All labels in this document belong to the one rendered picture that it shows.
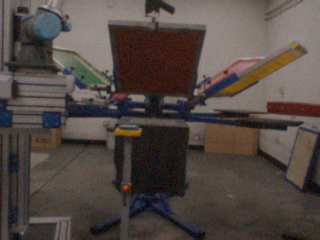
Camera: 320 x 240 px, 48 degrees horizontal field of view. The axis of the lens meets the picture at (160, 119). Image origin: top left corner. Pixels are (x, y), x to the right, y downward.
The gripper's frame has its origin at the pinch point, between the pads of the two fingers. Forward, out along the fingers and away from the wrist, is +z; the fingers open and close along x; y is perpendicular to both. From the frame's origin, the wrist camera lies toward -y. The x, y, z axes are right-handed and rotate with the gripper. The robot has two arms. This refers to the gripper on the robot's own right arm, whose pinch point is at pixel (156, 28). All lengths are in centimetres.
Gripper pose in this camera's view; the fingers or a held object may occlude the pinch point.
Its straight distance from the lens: 202.8
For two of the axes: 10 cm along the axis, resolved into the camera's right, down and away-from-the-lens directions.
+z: -0.4, 9.8, -2.0
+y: -10.0, -0.5, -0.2
